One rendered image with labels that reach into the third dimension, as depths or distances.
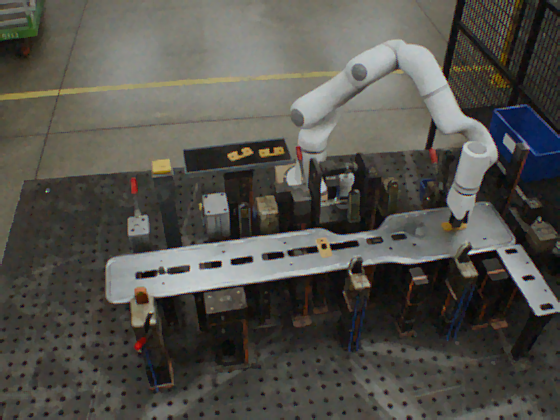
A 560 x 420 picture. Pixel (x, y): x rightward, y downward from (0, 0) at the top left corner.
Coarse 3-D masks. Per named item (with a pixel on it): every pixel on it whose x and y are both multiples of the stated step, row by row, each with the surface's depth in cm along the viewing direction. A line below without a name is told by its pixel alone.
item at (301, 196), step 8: (296, 184) 202; (304, 184) 202; (296, 192) 198; (304, 192) 198; (296, 200) 195; (304, 200) 196; (296, 208) 197; (304, 208) 198; (296, 216) 200; (304, 216) 201; (296, 224) 203; (304, 224) 204
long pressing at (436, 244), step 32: (384, 224) 198; (416, 224) 199; (480, 224) 200; (128, 256) 185; (160, 256) 186; (192, 256) 187; (224, 256) 187; (256, 256) 187; (288, 256) 187; (320, 256) 188; (384, 256) 188; (416, 256) 188; (448, 256) 189; (128, 288) 176; (160, 288) 177; (192, 288) 178; (224, 288) 179
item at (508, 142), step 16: (496, 112) 222; (512, 112) 227; (528, 112) 227; (496, 128) 224; (512, 128) 234; (528, 128) 229; (544, 128) 219; (496, 144) 227; (512, 144) 216; (528, 144) 229; (544, 144) 221; (528, 160) 208; (544, 160) 206; (528, 176) 211; (544, 176) 213
